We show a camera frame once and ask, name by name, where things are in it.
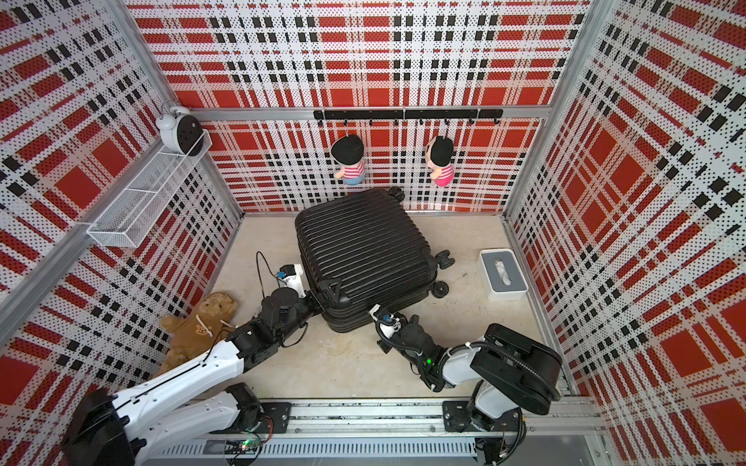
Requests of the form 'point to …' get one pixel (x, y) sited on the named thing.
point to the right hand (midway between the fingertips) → (376, 315)
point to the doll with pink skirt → (439, 151)
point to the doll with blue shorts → (348, 151)
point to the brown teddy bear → (196, 333)
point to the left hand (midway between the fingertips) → (340, 288)
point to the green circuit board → (249, 443)
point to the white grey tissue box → (501, 275)
